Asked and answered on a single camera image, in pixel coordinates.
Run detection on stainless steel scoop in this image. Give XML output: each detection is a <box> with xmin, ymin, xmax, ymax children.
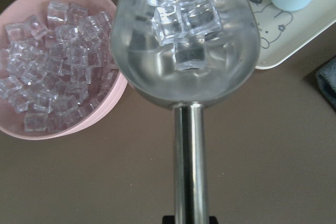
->
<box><xmin>111</xmin><ymin>0</ymin><xmax>260</xmax><ymax>223</ymax></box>

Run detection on ice cubes in scoop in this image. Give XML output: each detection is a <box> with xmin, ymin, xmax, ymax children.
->
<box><xmin>133</xmin><ymin>0</ymin><xmax>223</xmax><ymax>71</ymax></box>

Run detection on clear ice cubes pile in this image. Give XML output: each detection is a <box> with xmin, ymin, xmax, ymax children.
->
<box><xmin>1</xmin><ymin>1</ymin><xmax>119</xmax><ymax>134</ymax></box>

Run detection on pink bowl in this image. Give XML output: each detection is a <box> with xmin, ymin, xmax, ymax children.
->
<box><xmin>1</xmin><ymin>0</ymin><xmax>127</xmax><ymax>140</ymax></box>

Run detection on cream rabbit tray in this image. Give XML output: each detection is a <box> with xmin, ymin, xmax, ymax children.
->
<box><xmin>249</xmin><ymin>0</ymin><xmax>335</xmax><ymax>70</ymax></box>

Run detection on grey folded cloth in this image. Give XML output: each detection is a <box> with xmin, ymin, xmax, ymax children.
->
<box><xmin>316</xmin><ymin>57</ymin><xmax>335</xmax><ymax>109</ymax></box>

